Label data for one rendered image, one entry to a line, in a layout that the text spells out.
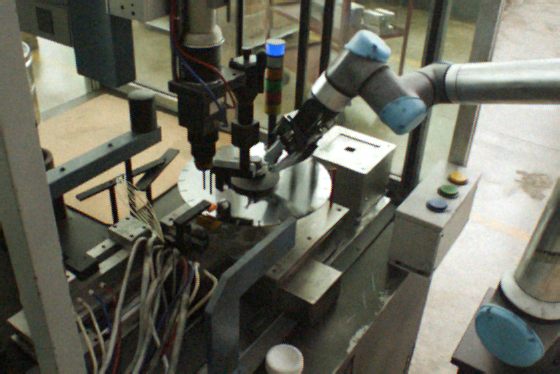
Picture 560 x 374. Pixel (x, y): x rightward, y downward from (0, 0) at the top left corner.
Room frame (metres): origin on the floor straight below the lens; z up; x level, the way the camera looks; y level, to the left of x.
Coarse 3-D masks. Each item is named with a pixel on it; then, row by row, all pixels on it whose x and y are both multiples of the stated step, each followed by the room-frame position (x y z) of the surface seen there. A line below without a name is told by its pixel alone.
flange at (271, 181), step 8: (264, 168) 1.06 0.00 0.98; (256, 176) 1.04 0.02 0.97; (264, 176) 1.05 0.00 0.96; (272, 176) 1.06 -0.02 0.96; (280, 176) 1.06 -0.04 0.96; (232, 184) 1.03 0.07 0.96; (240, 184) 1.02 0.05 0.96; (248, 184) 1.02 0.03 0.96; (256, 184) 1.02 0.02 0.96; (264, 184) 1.02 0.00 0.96; (272, 184) 1.03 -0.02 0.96; (248, 192) 1.00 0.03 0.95; (256, 192) 1.00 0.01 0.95; (264, 192) 1.01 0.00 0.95
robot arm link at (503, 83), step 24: (432, 72) 1.00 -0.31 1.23; (456, 72) 0.97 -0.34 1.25; (480, 72) 0.94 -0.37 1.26; (504, 72) 0.90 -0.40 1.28; (528, 72) 0.87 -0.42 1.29; (552, 72) 0.85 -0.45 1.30; (456, 96) 0.96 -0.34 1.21; (480, 96) 0.92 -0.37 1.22; (504, 96) 0.89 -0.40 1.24; (528, 96) 0.86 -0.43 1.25; (552, 96) 0.83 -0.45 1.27
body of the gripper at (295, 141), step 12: (312, 96) 1.00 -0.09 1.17; (300, 108) 0.99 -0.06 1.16; (312, 108) 0.98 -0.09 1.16; (324, 108) 0.99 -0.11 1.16; (288, 120) 0.99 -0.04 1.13; (300, 120) 1.01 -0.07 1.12; (312, 120) 1.00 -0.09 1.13; (288, 132) 1.00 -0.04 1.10; (300, 132) 0.98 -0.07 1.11; (312, 132) 1.00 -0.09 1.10; (288, 144) 0.99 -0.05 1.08; (300, 144) 0.98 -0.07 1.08; (312, 144) 1.02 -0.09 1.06
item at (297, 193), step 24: (264, 144) 1.22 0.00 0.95; (192, 168) 1.09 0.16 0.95; (288, 168) 1.11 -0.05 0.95; (312, 168) 1.11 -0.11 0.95; (192, 192) 1.00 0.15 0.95; (216, 192) 1.00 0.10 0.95; (240, 192) 1.01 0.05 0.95; (288, 192) 1.01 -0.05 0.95; (312, 192) 1.02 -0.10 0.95; (216, 216) 0.92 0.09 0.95; (240, 216) 0.92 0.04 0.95; (264, 216) 0.92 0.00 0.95; (288, 216) 0.93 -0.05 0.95
